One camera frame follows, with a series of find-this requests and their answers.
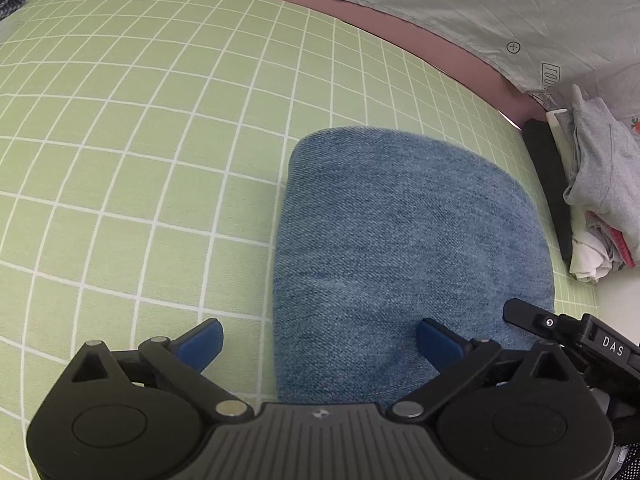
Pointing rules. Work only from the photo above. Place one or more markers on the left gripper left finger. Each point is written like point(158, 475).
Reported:
point(161, 379)

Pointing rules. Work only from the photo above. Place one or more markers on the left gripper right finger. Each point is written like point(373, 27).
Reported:
point(479, 379)

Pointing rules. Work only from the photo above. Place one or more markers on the blue denim jeans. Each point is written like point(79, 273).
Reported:
point(378, 230)

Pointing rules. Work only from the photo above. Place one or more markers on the white folded garment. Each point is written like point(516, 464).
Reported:
point(590, 260)

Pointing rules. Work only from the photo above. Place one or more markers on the red folded garment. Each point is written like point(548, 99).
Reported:
point(621, 246)

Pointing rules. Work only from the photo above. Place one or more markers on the grey sweatshirt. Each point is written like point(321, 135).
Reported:
point(606, 180)

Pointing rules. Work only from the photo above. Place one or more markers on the black folded garment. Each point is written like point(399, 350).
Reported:
point(547, 161)

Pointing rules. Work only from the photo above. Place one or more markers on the green grid mat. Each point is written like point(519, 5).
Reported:
point(144, 154)

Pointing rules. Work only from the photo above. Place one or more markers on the grey printed bed sheet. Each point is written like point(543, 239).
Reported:
point(541, 46)

